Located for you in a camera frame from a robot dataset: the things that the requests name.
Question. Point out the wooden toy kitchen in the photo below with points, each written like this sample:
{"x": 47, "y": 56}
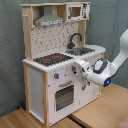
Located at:
{"x": 40, "y": 84}

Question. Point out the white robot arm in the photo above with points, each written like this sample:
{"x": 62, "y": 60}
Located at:
{"x": 103, "y": 70}

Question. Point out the red grey stove knob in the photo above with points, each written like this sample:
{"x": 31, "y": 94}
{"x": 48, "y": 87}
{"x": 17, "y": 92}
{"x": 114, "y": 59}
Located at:
{"x": 56, "y": 75}

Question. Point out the toy oven door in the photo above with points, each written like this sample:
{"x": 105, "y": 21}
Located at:
{"x": 65, "y": 96}

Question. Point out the grey range hood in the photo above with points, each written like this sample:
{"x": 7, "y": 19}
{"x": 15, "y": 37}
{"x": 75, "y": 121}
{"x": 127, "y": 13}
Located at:
{"x": 48, "y": 18}

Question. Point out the black toy stovetop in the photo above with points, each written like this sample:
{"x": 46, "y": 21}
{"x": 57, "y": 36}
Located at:
{"x": 52, "y": 59}

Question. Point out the grey toy sink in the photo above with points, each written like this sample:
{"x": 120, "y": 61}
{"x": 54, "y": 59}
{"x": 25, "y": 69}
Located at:
{"x": 79, "y": 51}

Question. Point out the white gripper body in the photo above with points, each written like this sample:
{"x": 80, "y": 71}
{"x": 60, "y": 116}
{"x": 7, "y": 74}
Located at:
{"x": 82, "y": 69}

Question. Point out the toy microwave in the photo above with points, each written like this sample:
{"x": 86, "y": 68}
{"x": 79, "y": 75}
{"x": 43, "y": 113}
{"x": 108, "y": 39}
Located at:
{"x": 78, "y": 11}

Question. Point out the black toy faucet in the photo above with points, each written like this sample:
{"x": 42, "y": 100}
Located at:
{"x": 73, "y": 40}

